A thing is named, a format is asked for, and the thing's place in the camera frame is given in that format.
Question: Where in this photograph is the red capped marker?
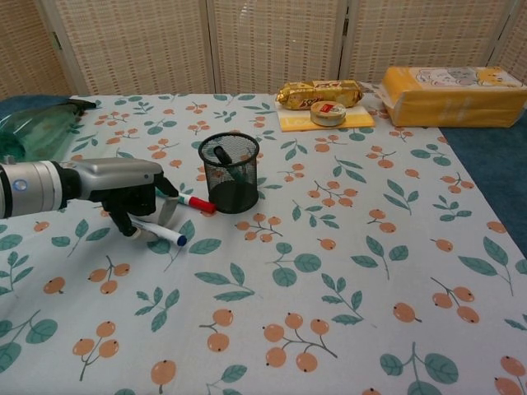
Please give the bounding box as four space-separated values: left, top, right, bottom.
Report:
176 193 217 215

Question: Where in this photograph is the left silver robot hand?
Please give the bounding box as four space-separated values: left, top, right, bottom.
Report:
61 157 180 240

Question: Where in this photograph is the gold biscuit packet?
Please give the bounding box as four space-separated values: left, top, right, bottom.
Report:
276 79 365 112

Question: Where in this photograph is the floral printed tablecloth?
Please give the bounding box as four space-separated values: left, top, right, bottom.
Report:
0 93 527 395

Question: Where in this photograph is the black marker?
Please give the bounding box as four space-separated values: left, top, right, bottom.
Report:
212 145 249 183

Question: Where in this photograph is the woven bamboo folding screen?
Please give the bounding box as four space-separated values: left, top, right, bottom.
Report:
0 0 527 102

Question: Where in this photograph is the round tin with red label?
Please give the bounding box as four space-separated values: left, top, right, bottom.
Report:
309 101 347 128

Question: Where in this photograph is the black mesh pen holder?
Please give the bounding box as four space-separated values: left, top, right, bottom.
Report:
198 132 262 215

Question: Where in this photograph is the yellow cat tissue pack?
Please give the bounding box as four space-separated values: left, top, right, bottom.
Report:
379 65 527 128

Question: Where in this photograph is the blue capped marker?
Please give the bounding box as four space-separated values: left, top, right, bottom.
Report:
130 219 189 248

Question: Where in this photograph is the green plastic spray bottle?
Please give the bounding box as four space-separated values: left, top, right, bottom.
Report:
0 100 98 162

